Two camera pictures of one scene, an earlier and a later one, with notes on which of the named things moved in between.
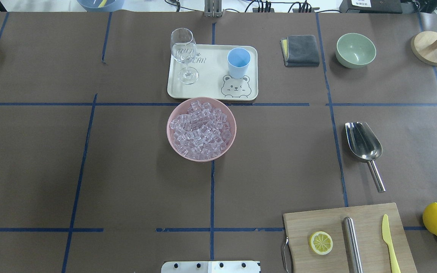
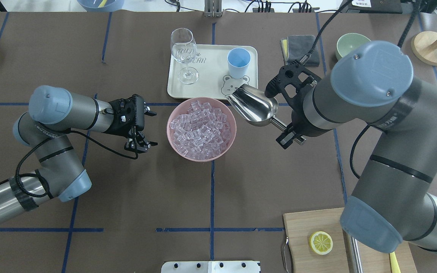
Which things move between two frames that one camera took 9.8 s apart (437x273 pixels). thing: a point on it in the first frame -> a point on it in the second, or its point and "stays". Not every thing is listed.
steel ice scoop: x=365 y=146 -> x=255 y=107
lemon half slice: x=321 y=242 stays
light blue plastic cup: x=239 y=59 stays
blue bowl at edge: x=101 y=5 stays
